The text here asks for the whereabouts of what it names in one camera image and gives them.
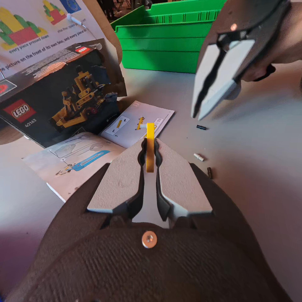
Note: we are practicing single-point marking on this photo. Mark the person's right hand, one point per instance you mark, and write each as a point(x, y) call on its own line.
point(285, 40)

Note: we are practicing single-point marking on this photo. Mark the yellow lego beam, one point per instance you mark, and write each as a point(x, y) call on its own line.
point(150, 153)

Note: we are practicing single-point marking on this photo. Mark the lego instruction booklet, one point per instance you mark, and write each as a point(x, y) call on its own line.
point(77, 160)

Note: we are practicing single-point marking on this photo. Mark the brown display board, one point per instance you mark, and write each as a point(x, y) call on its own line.
point(103, 23)

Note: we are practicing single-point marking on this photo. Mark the printed instruction poster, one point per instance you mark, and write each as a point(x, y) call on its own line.
point(35, 28)

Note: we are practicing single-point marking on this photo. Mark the black lego pin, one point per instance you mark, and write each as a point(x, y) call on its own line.
point(210, 172)
point(201, 127)

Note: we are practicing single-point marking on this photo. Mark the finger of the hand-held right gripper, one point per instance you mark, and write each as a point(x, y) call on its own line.
point(224, 80)
point(204, 70)

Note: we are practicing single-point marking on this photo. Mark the lego set box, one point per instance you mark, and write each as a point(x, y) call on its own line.
point(70, 94)

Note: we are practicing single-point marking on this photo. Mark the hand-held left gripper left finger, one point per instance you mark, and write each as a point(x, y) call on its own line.
point(113, 186)

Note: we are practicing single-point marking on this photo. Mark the green plastic bin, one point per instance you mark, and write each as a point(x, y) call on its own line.
point(188, 4)
point(160, 52)

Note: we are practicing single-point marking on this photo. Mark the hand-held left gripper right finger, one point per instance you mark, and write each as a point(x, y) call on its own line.
point(181, 186)

